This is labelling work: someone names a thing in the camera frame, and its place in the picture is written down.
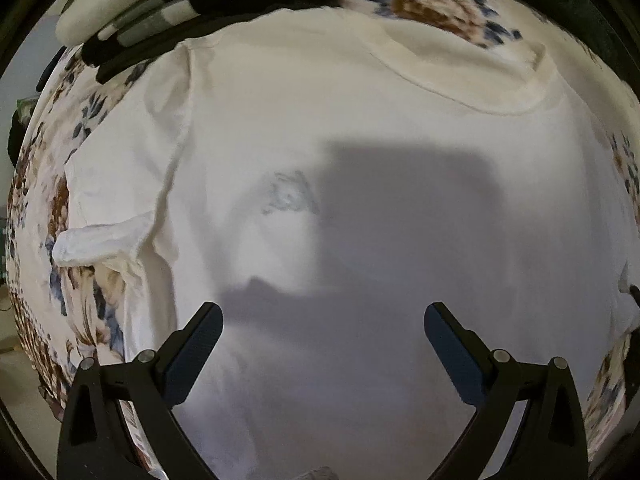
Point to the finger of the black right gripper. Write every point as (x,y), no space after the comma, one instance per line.
(634,292)

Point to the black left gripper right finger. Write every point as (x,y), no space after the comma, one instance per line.
(550,442)

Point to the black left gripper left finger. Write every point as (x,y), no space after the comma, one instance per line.
(95,442)

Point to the floral fleece bed blanket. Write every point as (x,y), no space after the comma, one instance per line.
(68,313)

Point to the black striped folded garment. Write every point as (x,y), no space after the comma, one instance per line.
(149,28)

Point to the white t-shirt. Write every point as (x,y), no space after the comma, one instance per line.
(324,176)

